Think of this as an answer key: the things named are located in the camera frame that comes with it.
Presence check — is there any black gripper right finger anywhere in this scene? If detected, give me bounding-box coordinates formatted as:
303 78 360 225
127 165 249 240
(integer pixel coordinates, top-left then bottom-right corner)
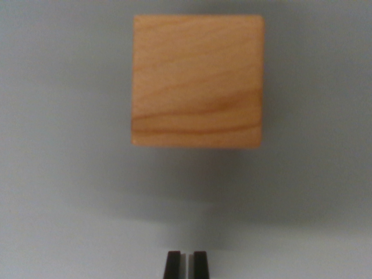
188 251 210 279

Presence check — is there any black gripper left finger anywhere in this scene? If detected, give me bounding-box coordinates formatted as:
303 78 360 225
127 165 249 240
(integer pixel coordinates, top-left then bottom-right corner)
163 251 188 279

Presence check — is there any wooden cube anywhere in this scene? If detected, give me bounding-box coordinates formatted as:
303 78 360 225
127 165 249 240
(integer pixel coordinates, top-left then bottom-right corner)
130 14 266 150

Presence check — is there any grey plastic tray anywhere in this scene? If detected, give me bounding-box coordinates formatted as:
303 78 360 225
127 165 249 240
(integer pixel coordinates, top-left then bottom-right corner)
0 0 372 279

